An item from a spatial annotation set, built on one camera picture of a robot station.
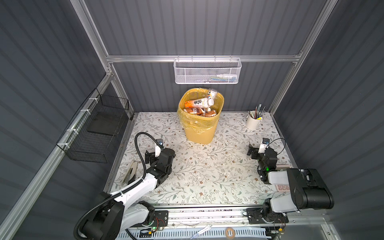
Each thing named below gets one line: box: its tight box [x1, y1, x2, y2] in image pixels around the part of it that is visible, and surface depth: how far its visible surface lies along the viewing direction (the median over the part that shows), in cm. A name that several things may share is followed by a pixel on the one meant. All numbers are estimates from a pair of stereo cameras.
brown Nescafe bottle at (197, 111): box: [183, 107, 205, 116], surface depth 86 cm
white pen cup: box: [246, 110, 263, 130], surface depth 107 cm
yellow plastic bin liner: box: [177, 87, 225, 135], surface depth 88 cm
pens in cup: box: [248, 104, 266, 120], surface depth 107 cm
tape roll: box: [225, 227, 235, 240], surface depth 72 cm
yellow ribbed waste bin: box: [177, 88, 224, 145], surface depth 88 cm
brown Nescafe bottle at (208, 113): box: [200, 109, 217, 118], surface depth 85 cm
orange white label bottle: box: [184, 97, 215, 108], surface depth 89 cm
